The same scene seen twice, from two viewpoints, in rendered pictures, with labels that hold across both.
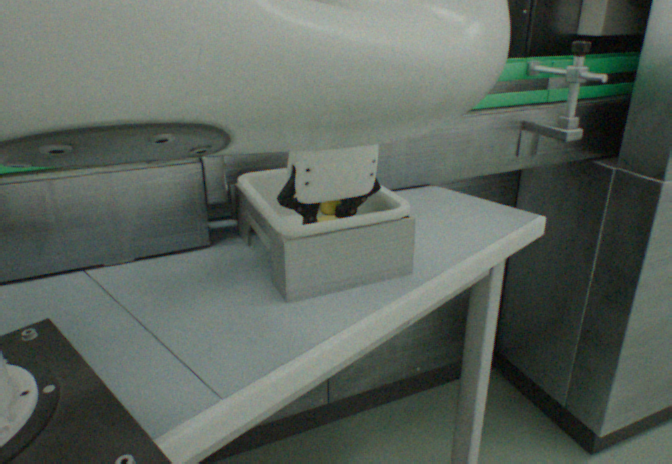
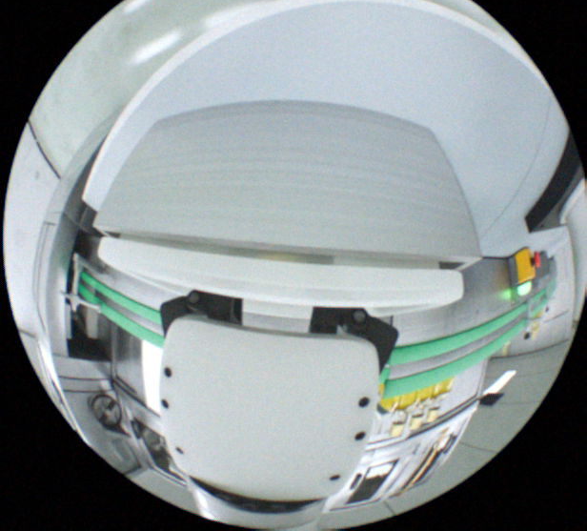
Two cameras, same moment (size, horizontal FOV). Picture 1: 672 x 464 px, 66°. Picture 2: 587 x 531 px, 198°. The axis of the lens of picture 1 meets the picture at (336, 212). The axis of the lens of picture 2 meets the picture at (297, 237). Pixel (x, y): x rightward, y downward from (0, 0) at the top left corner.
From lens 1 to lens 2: 0.55 m
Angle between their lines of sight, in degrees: 21
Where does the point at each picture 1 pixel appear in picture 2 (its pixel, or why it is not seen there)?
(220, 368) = (538, 113)
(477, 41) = not seen: outside the picture
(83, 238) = (466, 280)
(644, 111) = (64, 256)
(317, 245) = (404, 218)
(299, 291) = (415, 132)
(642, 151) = (67, 233)
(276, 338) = (494, 85)
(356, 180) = (207, 380)
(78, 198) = (466, 312)
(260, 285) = not seen: hidden behind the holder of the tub
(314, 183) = (344, 404)
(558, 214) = not seen: hidden behind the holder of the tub
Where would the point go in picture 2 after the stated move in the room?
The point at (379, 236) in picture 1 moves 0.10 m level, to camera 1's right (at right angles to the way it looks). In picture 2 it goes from (163, 193) to (52, 166)
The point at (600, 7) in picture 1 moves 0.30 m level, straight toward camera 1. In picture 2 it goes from (90, 313) to (76, 326)
